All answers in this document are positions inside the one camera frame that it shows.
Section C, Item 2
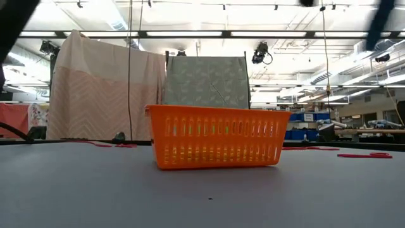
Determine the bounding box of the orange plastic basket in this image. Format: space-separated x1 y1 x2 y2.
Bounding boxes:
144 104 294 171

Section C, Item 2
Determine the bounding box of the red rubber band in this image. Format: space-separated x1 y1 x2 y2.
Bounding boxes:
61 140 114 148
336 152 394 160

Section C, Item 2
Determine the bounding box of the blue rubber band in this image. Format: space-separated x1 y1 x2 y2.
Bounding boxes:
364 0 397 52

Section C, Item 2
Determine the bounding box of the top-right rubber band pile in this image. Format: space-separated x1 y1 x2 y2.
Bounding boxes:
281 146 340 151

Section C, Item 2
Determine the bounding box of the green leaf-print cloth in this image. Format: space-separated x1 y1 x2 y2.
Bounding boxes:
163 56 251 109

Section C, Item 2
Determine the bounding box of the pink chevron cloth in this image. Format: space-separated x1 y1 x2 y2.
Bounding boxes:
46 29 168 142

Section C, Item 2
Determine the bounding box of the black cylinder roll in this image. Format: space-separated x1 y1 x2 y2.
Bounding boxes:
317 122 336 142

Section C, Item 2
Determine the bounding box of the grey-blue table mat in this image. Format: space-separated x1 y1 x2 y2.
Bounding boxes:
0 141 405 228

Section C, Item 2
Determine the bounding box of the wooden workbench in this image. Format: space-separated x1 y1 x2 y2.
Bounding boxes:
333 127 405 135

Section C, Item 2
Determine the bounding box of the pale floral cloth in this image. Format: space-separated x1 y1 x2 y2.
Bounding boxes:
27 103 50 128

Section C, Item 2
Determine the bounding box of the black spotlight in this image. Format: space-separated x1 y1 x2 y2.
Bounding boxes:
39 40 61 57

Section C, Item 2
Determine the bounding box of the grey machine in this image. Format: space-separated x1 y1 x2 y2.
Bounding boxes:
366 118 396 129

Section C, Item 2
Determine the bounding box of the plain red cloth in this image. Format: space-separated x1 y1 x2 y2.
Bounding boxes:
0 102 30 139

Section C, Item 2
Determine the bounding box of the black overhead camera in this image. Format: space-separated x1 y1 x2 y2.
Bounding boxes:
251 41 273 66

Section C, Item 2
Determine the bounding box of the black hanging cable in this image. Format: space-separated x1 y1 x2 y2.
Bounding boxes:
126 0 133 140

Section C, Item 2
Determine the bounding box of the thin hanging cable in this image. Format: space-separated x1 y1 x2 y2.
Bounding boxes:
319 0 332 105

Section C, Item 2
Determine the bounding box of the black curved cable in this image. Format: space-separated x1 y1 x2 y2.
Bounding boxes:
0 121 34 143

